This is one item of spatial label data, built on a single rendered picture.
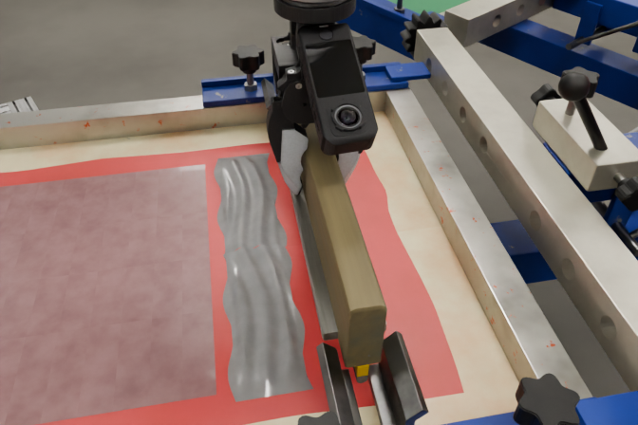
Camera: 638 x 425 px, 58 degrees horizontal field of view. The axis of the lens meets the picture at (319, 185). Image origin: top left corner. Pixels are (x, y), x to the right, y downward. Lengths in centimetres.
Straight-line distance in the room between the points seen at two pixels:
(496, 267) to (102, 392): 39
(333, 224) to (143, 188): 34
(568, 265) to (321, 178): 26
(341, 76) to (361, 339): 21
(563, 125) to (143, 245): 48
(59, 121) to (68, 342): 35
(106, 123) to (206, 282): 32
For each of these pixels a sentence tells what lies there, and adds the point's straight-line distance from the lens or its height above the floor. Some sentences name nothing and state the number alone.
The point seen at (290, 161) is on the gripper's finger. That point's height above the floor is 108.
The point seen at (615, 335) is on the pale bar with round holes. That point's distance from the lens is 58.
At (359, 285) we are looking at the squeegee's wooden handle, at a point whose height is 109.
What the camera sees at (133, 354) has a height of 96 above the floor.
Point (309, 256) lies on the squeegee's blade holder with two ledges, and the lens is 55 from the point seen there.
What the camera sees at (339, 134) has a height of 117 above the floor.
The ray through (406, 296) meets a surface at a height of 96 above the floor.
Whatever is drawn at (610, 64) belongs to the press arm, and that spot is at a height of 93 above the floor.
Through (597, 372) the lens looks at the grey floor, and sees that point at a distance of 185.
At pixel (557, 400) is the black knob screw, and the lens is 45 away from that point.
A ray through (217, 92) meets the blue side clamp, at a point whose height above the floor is 100.
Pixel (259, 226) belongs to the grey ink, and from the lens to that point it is 67.
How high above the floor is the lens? 143
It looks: 40 degrees down
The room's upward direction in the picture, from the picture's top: straight up
